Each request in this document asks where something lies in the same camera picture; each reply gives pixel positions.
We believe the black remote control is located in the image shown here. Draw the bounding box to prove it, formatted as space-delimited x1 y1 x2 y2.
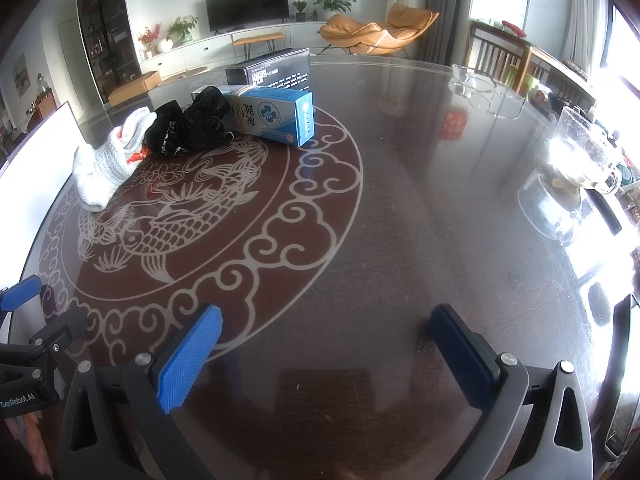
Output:
590 192 623 236

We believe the black printed box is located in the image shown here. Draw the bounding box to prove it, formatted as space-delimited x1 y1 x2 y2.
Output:
225 47 312 92

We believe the wooden chair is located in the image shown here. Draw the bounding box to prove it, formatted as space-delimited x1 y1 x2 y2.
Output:
469 20 533 96
525 47 596 111

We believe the white television cabinet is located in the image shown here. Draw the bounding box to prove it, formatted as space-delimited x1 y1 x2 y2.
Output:
137 20 331 75

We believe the clear glass tray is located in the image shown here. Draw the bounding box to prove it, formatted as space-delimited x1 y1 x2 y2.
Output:
448 64 526 120

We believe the grey curtain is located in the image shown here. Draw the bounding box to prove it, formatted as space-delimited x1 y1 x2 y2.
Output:
417 0 463 65

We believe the wooden side cabinet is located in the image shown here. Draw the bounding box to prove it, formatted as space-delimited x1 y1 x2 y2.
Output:
27 87 56 126

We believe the cardboard box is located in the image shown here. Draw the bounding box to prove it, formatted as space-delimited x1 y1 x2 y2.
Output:
107 70 162 107

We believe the white knitted sock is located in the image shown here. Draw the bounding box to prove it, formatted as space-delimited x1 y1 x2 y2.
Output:
72 142 138 211
110 107 158 153

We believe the large green potted plant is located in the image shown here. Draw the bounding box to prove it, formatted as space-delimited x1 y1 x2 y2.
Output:
312 0 357 20

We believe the dark patterned wooden desk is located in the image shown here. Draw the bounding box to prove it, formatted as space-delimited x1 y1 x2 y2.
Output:
0 55 640 480

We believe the framed wall picture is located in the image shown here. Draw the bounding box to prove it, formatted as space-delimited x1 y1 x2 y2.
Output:
12 52 31 98

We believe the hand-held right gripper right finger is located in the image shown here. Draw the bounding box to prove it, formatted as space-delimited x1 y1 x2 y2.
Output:
430 304 593 480

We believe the person's left hand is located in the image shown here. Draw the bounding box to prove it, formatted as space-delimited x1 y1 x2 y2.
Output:
2 417 53 478

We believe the green leafy potted plant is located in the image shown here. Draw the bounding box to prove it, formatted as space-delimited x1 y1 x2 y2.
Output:
167 15 199 45

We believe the dark display cabinet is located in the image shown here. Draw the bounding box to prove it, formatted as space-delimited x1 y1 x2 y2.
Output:
75 0 141 106

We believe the glass cup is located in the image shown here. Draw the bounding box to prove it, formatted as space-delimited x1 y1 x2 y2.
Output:
550 105 623 196

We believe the white storage box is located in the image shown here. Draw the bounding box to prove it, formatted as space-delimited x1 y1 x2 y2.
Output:
0 101 86 291

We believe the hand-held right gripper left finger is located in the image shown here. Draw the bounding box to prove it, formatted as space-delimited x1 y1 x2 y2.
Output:
59 302 223 480

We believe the black cloth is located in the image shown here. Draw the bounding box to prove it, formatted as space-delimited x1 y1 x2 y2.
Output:
182 86 236 148

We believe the wooden bench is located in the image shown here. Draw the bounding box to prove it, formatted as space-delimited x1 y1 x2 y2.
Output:
231 31 286 58

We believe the flat screen television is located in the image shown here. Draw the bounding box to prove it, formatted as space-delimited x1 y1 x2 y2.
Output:
205 0 290 32

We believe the red flower bouquet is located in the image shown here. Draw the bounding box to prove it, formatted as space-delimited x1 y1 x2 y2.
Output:
137 22 163 58

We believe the orange lounge chair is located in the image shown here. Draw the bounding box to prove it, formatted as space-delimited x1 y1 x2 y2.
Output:
319 2 441 58

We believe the black chair back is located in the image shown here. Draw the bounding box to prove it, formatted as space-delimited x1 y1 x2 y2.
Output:
597 292 640 456

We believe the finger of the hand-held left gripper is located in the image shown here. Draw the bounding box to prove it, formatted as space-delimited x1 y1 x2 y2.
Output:
27 304 90 361
0 274 45 313

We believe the blue carton box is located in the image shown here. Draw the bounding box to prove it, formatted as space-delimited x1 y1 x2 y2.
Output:
222 85 316 148

